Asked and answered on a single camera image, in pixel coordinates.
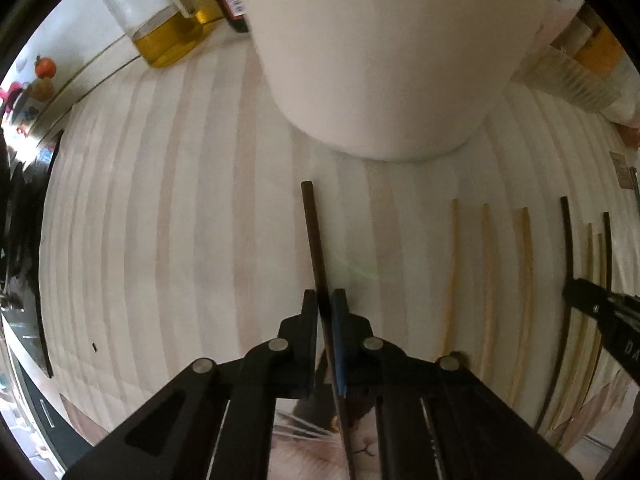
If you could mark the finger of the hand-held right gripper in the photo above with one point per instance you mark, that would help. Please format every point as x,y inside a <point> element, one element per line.
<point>587,297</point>

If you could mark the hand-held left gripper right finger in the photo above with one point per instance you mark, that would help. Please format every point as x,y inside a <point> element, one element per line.
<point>341,330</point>

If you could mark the orange round fruit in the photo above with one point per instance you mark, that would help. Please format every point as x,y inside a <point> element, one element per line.
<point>45,67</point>

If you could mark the dark appliance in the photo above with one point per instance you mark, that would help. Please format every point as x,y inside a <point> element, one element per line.
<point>22,260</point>

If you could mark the light wooden chopstick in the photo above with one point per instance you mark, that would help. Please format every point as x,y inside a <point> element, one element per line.
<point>452,260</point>
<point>599,260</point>
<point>489,285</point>
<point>590,255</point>
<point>527,285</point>

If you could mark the dark wooden chopstick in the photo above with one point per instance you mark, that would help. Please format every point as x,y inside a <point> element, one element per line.
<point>315,240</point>
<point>608,250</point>
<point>569,250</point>

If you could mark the orange packet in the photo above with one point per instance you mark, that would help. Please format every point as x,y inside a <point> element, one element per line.
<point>602,50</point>

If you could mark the cat print mat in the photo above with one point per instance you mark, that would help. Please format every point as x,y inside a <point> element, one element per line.
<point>310,450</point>

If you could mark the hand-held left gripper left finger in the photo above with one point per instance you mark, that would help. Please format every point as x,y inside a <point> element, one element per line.
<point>312,315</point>

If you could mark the white utensil holder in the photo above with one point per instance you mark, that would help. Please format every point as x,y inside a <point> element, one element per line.
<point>390,60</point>

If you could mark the glass oil bottle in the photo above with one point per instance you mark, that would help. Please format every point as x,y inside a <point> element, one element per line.
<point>160,40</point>

